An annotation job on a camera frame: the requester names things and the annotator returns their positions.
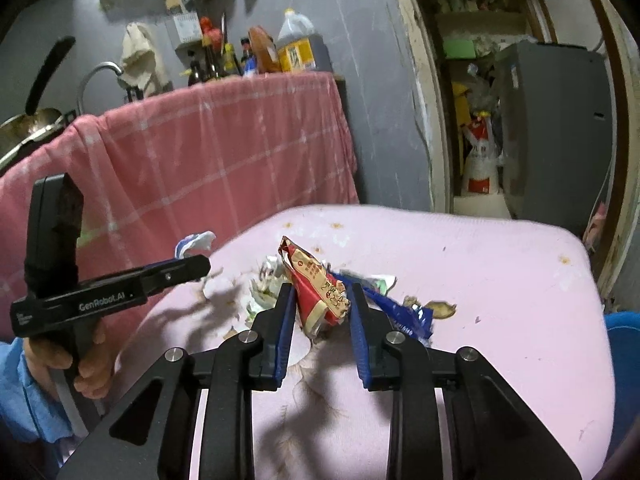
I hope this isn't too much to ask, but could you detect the yellow bag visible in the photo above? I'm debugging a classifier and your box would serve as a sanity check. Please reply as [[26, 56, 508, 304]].
[[452, 82, 471, 126]]

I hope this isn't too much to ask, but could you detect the pale pink table cover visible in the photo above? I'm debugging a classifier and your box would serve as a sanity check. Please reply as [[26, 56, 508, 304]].
[[107, 204, 617, 480]]

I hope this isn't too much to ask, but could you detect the brown peel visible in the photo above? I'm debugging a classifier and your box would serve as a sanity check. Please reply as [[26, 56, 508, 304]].
[[404, 296, 457, 320]]

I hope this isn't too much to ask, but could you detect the green box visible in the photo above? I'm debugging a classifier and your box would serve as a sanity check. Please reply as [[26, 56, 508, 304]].
[[446, 38, 476, 60]]

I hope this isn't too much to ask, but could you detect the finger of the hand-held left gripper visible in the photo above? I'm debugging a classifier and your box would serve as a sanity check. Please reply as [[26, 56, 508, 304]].
[[140, 254, 211, 294]]

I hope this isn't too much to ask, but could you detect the wall calendar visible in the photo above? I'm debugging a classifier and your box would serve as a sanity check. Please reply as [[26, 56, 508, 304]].
[[172, 13, 204, 45]]

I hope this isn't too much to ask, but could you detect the blue plastic basin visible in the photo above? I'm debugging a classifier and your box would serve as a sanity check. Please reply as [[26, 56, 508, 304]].
[[602, 311, 640, 377]]

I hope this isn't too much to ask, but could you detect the person's left forearm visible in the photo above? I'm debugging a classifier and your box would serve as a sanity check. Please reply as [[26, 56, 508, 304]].
[[0, 337, 68, 448]]

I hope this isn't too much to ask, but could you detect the beige hanging towel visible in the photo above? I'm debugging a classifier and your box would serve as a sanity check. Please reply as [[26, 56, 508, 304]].
[[120, 22, 169, 99]]

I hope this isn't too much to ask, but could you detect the cooking oil jug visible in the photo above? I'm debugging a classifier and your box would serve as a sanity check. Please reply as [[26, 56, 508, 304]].
[[276, 8, 331, 74]]

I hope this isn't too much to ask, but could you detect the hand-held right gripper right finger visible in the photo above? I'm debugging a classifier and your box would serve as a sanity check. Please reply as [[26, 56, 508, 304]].
[[349, 282, 584, 480]]

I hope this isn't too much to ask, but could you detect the white crumpled paper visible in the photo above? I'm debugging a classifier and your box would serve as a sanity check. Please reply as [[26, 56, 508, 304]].
[[245, 255, 292, 324]]

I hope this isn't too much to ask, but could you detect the wok with black handle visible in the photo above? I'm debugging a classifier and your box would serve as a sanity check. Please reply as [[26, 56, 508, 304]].
[[0, 36, 77, 172]]

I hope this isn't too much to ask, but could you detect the blue label bottle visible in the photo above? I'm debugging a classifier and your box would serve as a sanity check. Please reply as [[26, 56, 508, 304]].
[[240, 37, 258, 77]]

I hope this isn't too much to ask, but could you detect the red snack wrapper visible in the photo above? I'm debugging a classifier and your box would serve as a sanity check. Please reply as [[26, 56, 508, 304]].
[[278, 236, 349, 339]]

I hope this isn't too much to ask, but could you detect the red capped bottle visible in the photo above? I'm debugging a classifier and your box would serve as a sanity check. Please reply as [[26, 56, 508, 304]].
[[199, 17, 224, 81]]

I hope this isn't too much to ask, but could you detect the grey refrigerator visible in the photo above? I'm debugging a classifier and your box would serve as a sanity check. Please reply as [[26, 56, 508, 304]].
[[494, 42, 621, 221]]

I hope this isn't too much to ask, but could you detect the blue snack wrapper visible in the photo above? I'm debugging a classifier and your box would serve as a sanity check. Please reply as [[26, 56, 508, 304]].
[[340, 270, 435, 347]]

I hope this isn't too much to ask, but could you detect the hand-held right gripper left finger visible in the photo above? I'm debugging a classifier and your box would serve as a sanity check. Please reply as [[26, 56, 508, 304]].
[[57, 282, 299, 480]]

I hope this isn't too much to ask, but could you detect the white and blue wrapper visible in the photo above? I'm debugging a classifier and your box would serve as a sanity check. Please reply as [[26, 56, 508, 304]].
[[174, 231, 217, 262]]

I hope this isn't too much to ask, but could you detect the person's left hand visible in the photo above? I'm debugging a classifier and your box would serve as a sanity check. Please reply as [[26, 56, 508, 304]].
[[24, 319, 119, 401]]

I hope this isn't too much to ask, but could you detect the white and green wrapper scrap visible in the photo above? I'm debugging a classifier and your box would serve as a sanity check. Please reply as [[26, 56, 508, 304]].
[[369, 273, 399, 294]]

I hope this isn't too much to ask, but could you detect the orange sauce bottle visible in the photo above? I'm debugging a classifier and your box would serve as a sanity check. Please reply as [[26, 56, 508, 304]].
[[248, 25, 281, 75]]

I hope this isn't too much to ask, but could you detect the white and red sack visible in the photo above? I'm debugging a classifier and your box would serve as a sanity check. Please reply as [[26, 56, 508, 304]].
[[460, 109, 506, 196]]

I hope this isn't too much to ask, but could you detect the metal faucet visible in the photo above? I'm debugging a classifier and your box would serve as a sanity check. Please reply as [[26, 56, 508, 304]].
[[77, 61, 124, 117]]

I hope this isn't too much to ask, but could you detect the pink checked cloth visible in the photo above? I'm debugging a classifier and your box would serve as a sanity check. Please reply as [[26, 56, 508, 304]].
[[0, 71, 360, 341]]

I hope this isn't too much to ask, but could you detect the pink cloth item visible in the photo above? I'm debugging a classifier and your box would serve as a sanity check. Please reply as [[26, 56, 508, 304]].
[[584, 202, 609, 241]]

